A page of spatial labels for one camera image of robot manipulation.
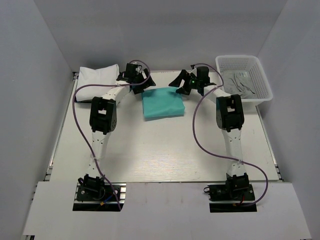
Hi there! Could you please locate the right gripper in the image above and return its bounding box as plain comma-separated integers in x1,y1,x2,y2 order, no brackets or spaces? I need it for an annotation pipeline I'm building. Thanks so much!
168,69,200,95

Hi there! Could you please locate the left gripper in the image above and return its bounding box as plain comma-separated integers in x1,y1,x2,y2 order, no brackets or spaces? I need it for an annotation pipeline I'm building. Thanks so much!
133,68,156,94

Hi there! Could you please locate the teal t-shirt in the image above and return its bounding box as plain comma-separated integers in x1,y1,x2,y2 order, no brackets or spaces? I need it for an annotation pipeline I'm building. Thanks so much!
141,87,185,119

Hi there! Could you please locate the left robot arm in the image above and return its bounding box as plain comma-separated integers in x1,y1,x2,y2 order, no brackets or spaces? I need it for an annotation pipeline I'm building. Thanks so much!
86,60,156,179

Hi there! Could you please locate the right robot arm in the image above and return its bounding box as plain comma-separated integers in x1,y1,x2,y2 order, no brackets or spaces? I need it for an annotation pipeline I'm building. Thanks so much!
169,63,249,200

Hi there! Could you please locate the folded white t-shirt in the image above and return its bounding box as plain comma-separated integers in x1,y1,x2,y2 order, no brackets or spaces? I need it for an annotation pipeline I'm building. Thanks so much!
75,64,120,102

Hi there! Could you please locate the grey t-shirt in basket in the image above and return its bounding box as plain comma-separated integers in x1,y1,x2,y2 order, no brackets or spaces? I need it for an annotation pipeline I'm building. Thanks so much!
221,71,257,99

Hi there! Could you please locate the white plastic basket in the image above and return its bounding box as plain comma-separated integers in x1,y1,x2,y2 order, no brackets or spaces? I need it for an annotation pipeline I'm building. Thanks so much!
215,55,273,106

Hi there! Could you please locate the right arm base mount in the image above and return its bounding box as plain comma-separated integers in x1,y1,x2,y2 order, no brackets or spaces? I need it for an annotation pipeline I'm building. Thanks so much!
203,184,257,213

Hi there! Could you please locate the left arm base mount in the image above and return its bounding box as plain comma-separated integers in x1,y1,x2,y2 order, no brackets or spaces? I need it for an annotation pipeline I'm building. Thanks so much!
72,183,126,212

